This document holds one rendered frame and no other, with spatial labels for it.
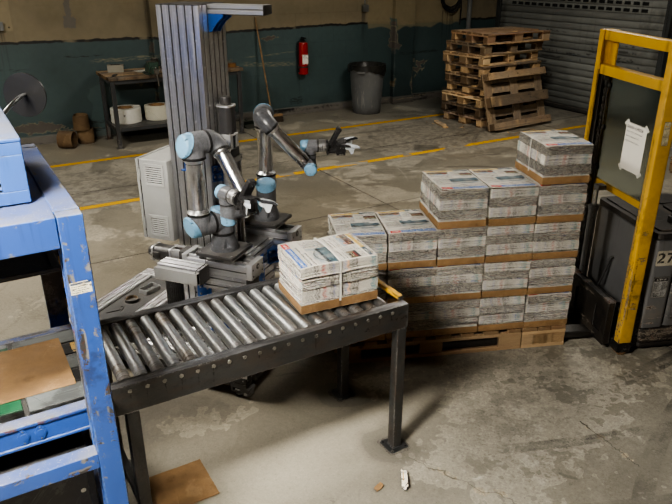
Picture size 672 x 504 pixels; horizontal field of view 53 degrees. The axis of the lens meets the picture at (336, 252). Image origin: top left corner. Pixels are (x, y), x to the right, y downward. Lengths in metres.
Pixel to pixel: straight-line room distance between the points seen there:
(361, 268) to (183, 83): 1.39
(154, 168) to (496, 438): 2.30
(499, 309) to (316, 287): 1.58
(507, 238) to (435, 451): 1.30
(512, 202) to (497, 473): 1.48
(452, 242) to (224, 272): 1.30
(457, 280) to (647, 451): 1.31
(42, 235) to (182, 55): 1.75
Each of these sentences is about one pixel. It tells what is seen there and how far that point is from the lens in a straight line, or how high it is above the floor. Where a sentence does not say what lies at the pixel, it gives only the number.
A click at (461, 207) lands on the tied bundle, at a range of 3.82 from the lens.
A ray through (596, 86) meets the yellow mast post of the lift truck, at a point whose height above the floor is 1.51.
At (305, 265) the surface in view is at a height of 1.03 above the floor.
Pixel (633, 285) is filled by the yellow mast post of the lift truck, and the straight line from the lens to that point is 4.28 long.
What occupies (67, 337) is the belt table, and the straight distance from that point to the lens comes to 2.99.
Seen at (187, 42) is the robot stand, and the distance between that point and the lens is 3.59.
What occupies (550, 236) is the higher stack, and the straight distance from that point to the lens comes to 4.10.
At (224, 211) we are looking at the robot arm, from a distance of 3.20.
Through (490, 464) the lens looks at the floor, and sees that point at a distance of 3.46.
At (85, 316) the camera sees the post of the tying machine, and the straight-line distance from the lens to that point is 2.21.
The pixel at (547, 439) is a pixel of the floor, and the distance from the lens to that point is 3.68.
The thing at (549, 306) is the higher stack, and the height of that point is 0.28.
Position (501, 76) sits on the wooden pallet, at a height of 0.74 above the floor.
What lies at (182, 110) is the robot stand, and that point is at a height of 1.51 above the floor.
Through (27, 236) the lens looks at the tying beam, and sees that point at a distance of 2.08.
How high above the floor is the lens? 2.22
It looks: 23 degrees down
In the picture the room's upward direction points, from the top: straight up
